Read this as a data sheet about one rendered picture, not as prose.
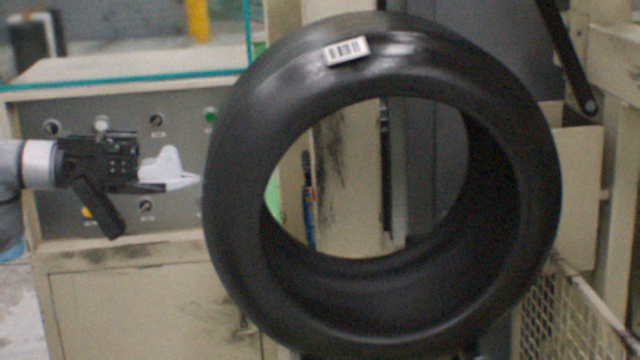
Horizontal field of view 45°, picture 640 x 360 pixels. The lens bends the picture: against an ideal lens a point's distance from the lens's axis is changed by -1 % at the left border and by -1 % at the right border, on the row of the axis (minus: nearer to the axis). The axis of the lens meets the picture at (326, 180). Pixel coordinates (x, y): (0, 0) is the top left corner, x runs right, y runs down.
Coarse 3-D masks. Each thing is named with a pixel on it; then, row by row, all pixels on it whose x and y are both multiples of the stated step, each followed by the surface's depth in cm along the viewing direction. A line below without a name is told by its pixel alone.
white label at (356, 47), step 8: (352, 40) 107; (360, 40) 106; (328, 48) 106; (336, 48) 106; (344, 48) 106; (352, 48) 105; (360, 48) 105; (328, 56) 105; (336, 56) 105; (344, 56) 104; (352, 56) 104; (328, 64) 104
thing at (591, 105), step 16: (544, 0) 134; (544, 16) 136; (560, 16) 136; (560, 32) 137; (560, 48) 138; (560, 64) 141; (576, 64) 139; (576, 80) 140; (576, 96) 142; (592, 96) 141; (592, 112) 142
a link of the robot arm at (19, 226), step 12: (0, 204) 115; (12, 204) 117; (0, 216) 116; (12, 216) 117; (0, 228) 116; (12, 228) 118; (24, 228) 121; (0, 240) 116; (12, 240) 118; (24, 240) 122; (0, 252) 118; (12, 252) 119
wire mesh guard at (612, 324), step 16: (560, 256) 138; (544, 272) 146; (560, 272) 135; (576, 272) 132; (576, 288) 129; (560, 304) 138; (592, 304) 122; (512, 320) 166; (560, 320) 139; (608, 320) 117; (512, 336) 167; (528, 336) 159; (624, 336) 113; (512, 352) 168; (528, 352) 159; (608, 352) 120; (624, 352) 114
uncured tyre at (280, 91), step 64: (256, 64) 120; (320, 64) 106; (384, 64) 105; (448, 64) 107; (256, 128) 107; (512, 128) 110; (256, 192) 109; (512, 192) 137; (256, 256) 112; (320, 256) 144; (384, 256) 147; (448, 256) 145; (512, 256) 116; (256, 320) 119; (320, 320) 119; (384, 320) 138; (448, 320) 120
